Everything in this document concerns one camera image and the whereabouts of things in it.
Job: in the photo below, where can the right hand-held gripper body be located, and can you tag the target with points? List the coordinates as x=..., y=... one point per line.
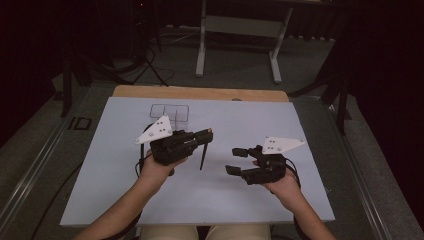
x=271, y=168

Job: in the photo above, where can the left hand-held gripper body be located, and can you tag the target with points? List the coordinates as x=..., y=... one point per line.
x=170, y=148

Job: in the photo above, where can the black pen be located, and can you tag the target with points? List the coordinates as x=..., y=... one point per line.
x=202, y=160

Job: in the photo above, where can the clear acrylic divided organizer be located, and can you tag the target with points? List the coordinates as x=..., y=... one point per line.
x=169, y=113

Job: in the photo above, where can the person's left hand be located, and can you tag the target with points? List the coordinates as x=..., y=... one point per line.
x=156, y=171

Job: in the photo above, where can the person's right hand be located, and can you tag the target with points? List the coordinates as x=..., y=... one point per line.
x=286, y=191

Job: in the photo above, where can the white table board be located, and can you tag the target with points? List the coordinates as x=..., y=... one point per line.
x=206, y=196

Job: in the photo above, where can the person's beige trouser legs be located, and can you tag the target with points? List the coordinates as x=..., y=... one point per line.
x=206, y=232

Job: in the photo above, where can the black metal stand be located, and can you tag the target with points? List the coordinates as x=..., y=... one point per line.
x=336, y=96
x=71, y=73

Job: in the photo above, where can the black rectangular floor frame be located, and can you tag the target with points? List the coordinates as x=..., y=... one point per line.
x=80, y=123

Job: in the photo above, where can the white metal-frame desk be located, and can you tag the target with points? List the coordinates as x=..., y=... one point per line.
x=246, y=26

